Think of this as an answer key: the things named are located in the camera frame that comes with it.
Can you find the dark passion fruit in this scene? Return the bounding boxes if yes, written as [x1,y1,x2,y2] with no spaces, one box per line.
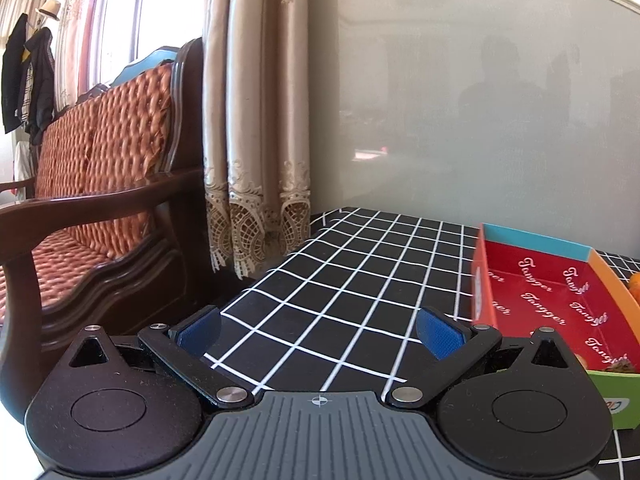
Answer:
[603,354,636,374]

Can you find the red cardboard box tray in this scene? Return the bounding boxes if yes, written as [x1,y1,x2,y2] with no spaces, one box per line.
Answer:
[471,223,639,429]

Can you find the small tangerine back right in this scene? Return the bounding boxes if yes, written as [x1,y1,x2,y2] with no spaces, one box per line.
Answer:
[627,272,640,304]

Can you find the wooden sofa orange cushions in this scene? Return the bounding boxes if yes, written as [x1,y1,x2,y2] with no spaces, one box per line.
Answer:
[1,39,214,420]

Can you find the black white grid tablecloth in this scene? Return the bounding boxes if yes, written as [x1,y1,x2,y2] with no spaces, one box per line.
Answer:
[203,207,639,479]

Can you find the beige lace curtain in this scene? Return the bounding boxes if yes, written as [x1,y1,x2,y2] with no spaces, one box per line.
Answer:
[202,0,311,278]

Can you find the dark jackets on rack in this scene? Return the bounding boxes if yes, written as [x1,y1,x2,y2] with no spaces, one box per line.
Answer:
[1,13,55,145]

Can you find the straw hat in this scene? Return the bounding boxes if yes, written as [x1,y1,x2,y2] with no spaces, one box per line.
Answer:
[37,0,62,21]

